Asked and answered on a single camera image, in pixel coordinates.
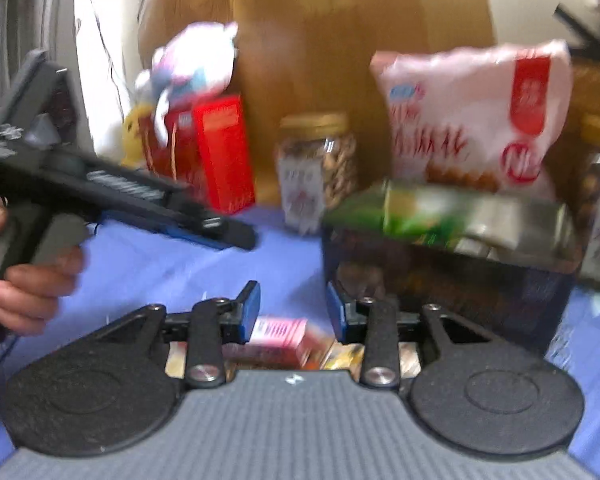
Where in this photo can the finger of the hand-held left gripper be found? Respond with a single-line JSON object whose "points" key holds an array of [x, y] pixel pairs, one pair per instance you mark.
{"points": [[215, 230]]}

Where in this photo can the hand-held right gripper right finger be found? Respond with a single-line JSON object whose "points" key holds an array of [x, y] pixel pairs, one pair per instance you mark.
{"points": [[335, 310]]}

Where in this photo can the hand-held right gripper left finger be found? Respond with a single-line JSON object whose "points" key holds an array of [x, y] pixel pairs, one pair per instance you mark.
{"points": [[252, 310]]}

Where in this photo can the black rectangular box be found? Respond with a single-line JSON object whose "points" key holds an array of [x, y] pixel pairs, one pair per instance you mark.
{"points": [[455, 285]]}

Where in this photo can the large green snack packet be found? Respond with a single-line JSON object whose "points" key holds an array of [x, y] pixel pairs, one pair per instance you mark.
{"points": [[430, 215]]}

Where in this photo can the person's left hand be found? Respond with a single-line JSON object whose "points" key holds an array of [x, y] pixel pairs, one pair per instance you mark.
{"points": [[30, 295]]}

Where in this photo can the pink carton box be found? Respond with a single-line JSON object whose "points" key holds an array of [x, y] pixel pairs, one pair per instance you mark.
{"points": [[280, 337]]}

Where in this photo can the yellow snack packet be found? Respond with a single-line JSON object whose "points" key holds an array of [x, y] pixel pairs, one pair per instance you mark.
{"points": [[342, 359]]}

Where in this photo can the blue printed blanket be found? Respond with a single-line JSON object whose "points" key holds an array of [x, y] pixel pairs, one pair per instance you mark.
{"points": [[180, 270]]}

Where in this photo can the red gift box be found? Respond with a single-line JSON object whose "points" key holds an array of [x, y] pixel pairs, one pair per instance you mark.
{"points": [[220, 155]]}

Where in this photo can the yellow duck plush toy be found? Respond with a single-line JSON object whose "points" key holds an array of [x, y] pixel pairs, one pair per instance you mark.
{"points": [[132, 135]]}

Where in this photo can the pink white blue plush toy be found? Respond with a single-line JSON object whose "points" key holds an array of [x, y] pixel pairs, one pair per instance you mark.
{"points": [[195, 65]]}

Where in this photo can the metal rack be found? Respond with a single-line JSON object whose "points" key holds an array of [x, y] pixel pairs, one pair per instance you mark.
{"points": [[10, 10]]}

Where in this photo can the wooden headboard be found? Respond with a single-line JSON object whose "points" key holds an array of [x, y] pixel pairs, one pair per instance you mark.
{"points": [[330, 35]]}

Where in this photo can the large white pink snack bag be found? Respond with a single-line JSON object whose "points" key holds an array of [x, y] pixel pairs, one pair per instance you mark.
{"points": [[465, 110]]}

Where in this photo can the black bar frame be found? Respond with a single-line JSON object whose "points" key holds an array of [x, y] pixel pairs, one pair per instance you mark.
{"points": [[580, 27]]}

